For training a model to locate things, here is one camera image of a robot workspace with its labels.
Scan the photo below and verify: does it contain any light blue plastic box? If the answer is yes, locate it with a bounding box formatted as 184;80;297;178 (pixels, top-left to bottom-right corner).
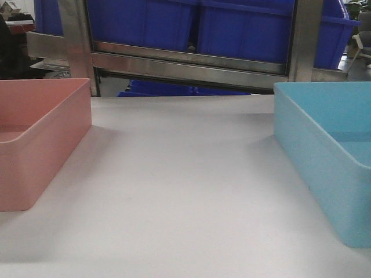
274;82;370;248

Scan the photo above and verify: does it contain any pink plastic box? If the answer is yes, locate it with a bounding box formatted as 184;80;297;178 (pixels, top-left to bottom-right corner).
1;78;92;212

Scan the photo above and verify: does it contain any blue bin below shelf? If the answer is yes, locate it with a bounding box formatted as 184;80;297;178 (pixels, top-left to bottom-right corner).
117;80;250;97

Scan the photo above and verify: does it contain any stainless steel shelf rack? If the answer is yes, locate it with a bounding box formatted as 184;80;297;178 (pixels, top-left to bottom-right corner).
27;1;347;97

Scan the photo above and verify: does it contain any blue bin upper middle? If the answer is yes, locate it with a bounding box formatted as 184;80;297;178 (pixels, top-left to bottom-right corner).
87;1;199;51

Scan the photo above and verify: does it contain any blue bin upper right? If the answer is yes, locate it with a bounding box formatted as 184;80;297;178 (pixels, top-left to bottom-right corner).
197;1;360;70

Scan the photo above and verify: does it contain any blue bin upper left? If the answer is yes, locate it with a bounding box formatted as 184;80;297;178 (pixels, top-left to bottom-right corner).
34;0;63;36

